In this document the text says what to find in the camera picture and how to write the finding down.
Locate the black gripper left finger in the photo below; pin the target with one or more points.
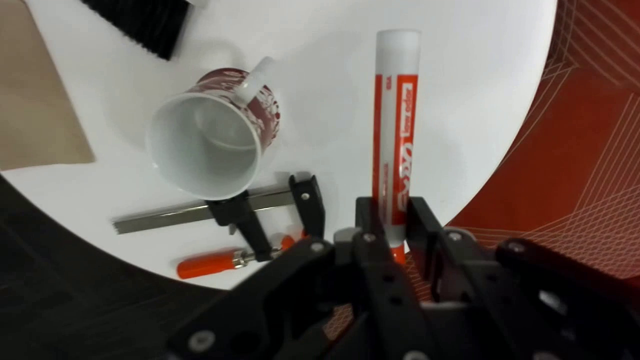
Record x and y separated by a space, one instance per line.
373 301

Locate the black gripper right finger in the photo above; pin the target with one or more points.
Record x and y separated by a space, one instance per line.
481 292

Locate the red white marker pen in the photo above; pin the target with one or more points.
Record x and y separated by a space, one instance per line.
397 120

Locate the red white patterned mug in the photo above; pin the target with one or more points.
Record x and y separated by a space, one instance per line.
202 143

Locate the black orange bar clamp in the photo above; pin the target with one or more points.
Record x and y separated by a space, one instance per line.
237 217

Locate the brown sandpaper sheet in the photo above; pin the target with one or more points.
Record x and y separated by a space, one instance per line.
37 93

